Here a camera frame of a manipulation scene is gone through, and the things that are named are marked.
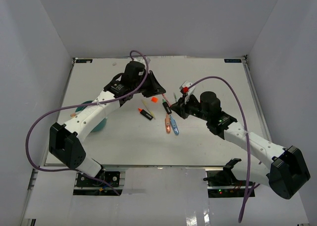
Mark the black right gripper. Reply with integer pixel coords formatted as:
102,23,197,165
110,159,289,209
170,93,210,122

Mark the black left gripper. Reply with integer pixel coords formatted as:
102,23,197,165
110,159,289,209
133,70,166,98

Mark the clear orange gel pen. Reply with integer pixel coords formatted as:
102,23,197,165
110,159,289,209
162,94,171,107

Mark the blue transparent highlighter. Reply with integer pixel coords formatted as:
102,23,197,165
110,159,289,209
169,115,179,136

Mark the orange transparent highlighter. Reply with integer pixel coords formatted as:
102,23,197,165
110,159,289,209
164,114,171,134

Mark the black highlighter orange cap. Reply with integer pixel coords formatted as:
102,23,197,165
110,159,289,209
138,108,154,120

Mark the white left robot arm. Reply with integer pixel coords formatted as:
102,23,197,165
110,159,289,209
49,60,166,186

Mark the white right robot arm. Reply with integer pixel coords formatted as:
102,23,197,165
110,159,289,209
171,91,311,199

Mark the orange translucent cap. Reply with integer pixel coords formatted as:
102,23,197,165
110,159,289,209
151,97,158,103

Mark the black highlighter green cap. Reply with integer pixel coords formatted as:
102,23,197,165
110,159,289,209
162,99,172,114

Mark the clear yellow gel pen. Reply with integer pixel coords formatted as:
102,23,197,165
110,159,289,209
141,99,156,119

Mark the right black logo sticker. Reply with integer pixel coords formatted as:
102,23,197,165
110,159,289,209
224,58,242,63

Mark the black logo sticker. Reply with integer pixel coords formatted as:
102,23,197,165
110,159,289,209
75,59,93,63
224,58,242,63

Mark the teal round divided organizer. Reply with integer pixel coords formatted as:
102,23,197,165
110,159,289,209
75,106,107,133

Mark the left black logo sticker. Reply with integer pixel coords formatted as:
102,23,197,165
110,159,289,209
75,59,93,63

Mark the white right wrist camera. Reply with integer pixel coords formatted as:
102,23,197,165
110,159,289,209
179,81,195,102

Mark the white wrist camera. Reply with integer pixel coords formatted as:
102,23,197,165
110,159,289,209
138,57,151,66
179,81,195,102

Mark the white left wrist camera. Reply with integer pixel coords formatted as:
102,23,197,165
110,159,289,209
138,57,151,66

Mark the right aluminium table rail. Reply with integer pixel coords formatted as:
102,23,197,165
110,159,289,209
242,55,272,142

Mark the aluminium table rail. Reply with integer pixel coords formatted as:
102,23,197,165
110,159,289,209
19,57,76,226
242,55,272,142

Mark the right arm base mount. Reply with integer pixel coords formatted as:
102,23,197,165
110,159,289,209
203,158,246,198

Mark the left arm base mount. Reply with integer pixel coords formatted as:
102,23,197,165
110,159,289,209
73,171,124,196

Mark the left aluminium table rail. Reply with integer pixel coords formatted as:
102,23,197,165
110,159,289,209
19,57,76,226

